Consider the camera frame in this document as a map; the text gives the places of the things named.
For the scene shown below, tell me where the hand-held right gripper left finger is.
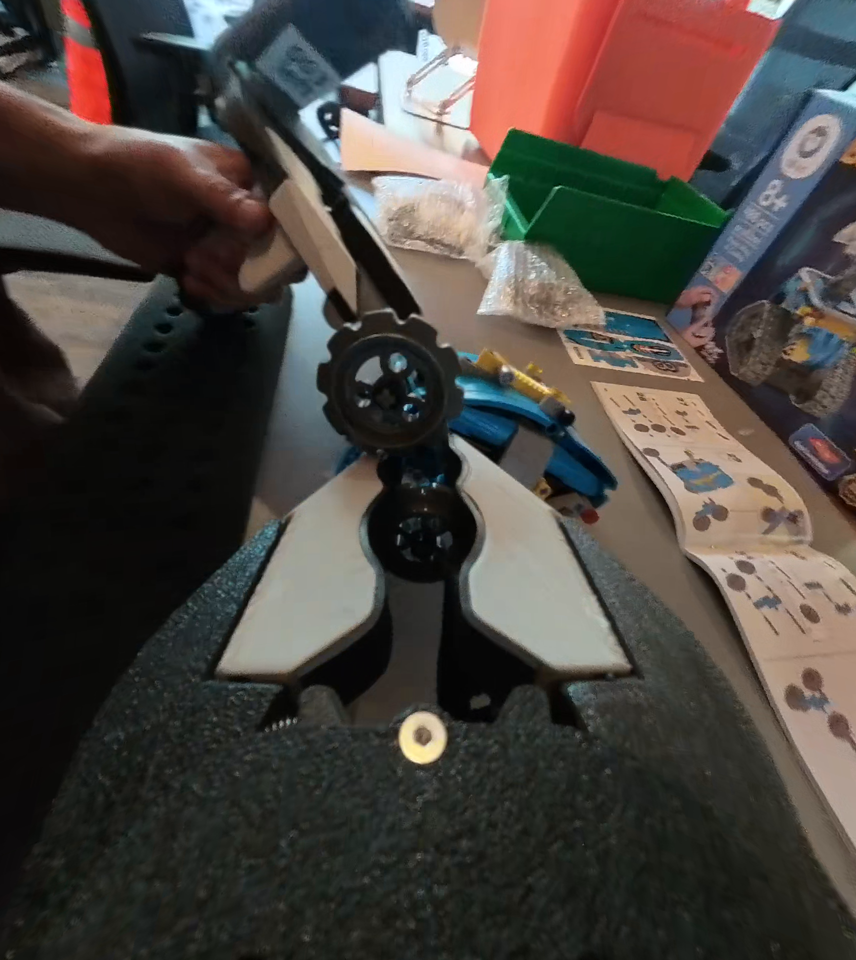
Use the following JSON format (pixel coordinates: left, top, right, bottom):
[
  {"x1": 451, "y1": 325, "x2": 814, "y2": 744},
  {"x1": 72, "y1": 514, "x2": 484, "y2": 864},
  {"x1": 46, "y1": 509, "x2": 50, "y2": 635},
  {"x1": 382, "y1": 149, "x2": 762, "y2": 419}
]
[{"x1": 215, "y1": 448, "x2": 388, "y2": 682}]

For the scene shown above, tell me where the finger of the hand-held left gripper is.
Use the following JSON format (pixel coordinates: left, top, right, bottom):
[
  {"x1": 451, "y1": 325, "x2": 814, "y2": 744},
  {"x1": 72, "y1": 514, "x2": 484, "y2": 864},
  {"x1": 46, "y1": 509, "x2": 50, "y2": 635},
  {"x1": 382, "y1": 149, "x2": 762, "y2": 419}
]
[
  {"x1": 265, "y1": 127, "x2": 363, "y2": 322},
  {"x1": 336, "y1": 186, "x2": 425, "y2": 321}
]

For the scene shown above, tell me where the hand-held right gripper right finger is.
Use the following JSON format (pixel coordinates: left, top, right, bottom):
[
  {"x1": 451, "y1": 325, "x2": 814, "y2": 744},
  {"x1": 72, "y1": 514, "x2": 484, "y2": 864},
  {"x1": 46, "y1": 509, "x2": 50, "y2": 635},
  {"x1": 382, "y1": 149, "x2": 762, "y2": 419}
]
[{"x1": 456, "y1": 437, "x2": 637, "y2": 676}]

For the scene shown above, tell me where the blue yellow brick toy vehicle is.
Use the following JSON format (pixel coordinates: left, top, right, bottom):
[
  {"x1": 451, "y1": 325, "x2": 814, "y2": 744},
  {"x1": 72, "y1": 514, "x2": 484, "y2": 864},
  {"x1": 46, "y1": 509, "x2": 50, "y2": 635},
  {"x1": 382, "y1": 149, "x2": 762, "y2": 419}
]
[{"x1": 317, "y1": 309, "x2": 620, "y2": 588}]

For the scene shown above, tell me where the person's left forearm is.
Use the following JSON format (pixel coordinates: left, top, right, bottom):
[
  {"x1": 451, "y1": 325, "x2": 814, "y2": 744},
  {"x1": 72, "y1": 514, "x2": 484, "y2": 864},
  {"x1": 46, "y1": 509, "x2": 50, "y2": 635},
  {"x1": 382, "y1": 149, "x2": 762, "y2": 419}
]
[{"x1": 0, "y1": 60, "x2": 174, "y2": 256}]

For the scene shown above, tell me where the grey desk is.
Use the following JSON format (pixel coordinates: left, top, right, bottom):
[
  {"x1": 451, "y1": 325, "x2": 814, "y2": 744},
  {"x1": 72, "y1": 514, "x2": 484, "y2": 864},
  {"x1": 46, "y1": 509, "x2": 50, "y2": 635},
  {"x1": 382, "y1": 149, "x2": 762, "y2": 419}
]
[{"x1": 248, "y1": 112, "x2": 856, "y2": 960}]

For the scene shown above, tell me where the person's left hand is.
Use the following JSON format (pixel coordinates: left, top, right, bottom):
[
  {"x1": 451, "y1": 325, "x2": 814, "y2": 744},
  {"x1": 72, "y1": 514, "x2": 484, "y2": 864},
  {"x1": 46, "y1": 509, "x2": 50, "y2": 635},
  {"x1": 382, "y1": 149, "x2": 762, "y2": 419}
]
[{"x1": 137, "y1": 141, "x2": 284, "y2": 311}]

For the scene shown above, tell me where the clear plastic bag of parts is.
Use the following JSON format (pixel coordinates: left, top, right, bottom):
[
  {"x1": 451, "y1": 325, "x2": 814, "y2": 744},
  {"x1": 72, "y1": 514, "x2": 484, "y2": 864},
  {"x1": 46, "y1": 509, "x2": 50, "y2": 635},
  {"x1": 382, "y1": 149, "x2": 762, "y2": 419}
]
[
  {"x1": 370, "y1": 174, "x2": 506, "y2": 260},
  {"x1": 476, "y1": 240, "x2": 608, "y2": 329}
]

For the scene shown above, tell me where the flat cardboard sheet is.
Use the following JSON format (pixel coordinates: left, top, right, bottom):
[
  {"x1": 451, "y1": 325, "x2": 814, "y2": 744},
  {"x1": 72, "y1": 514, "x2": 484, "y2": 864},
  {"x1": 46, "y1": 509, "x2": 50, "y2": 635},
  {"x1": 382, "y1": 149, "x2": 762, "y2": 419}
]
[{"x1": 338, "y1": 108, "x2": 491, "y2": 181}]

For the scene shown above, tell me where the clear acrylic stand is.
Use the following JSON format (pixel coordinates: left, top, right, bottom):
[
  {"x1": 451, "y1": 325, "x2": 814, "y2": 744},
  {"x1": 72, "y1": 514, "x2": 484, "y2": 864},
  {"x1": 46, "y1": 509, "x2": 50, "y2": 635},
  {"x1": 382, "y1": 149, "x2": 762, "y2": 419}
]
[{"x1": 398, "y1": 45, "x2": 476, "y2": 121}]

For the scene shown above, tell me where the orange striped cone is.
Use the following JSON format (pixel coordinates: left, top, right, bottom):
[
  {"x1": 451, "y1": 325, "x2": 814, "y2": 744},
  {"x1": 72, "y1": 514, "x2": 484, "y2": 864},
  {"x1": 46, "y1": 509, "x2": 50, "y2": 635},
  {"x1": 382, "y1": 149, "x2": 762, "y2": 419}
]
[{"x1": 60, "y1": 0, "x2": 112, "y2": 125}]

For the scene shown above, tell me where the black perforated chair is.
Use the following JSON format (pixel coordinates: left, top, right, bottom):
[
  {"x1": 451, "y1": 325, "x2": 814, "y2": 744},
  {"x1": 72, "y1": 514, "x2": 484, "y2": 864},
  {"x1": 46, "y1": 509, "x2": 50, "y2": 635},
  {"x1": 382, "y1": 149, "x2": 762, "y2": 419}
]
[{"x1": 60, "y1": 283, "x2": 296, "y2": 571}]

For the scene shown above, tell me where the green plastic bin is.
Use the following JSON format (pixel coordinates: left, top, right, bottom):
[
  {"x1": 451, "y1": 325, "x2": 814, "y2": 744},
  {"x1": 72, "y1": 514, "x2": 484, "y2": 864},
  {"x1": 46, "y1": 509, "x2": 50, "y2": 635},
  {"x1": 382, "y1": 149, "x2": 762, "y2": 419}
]
[{"x1": 486, "y1": 127, "x2": 733, "y2": 301}]

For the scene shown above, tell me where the orange plastic bin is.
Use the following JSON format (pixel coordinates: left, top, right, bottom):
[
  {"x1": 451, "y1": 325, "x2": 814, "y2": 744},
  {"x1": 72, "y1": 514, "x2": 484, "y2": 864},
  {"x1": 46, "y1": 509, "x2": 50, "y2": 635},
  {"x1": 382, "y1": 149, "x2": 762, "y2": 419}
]
[{"x1": 469, "y1": 0, "x2": 783, "y2": 181}]

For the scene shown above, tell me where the blue sticker sheet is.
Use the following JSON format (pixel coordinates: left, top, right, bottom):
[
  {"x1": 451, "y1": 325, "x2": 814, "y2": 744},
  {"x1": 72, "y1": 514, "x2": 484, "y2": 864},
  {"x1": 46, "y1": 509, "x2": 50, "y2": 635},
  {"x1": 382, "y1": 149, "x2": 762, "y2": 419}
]
[{"x1": 557, "y1": 307, "x2": 704, "y2": 384}]

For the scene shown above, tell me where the open instruction booklet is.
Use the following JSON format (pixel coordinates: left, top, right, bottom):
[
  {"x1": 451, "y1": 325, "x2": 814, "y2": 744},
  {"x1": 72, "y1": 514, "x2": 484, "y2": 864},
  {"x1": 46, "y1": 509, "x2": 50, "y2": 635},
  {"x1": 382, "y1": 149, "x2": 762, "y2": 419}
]
[{"x1": 590, "y1": 378, "x2": 856, "y2": 915}]

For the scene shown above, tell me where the dark robot kit box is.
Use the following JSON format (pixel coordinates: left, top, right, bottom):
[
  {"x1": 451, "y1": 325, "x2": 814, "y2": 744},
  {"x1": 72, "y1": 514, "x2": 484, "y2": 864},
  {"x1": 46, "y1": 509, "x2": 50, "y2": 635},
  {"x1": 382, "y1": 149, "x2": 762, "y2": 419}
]
[{"x1": 666, "y1": 88, "x2": 856, "y2": 526}]

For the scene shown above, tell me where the black mesh office chair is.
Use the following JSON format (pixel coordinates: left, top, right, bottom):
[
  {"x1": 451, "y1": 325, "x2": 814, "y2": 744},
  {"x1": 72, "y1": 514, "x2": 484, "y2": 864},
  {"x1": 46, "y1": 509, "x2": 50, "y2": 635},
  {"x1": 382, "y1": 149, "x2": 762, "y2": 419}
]
[{"x1": 690, "y1": 0, "x2": 856, "y2": 211}]

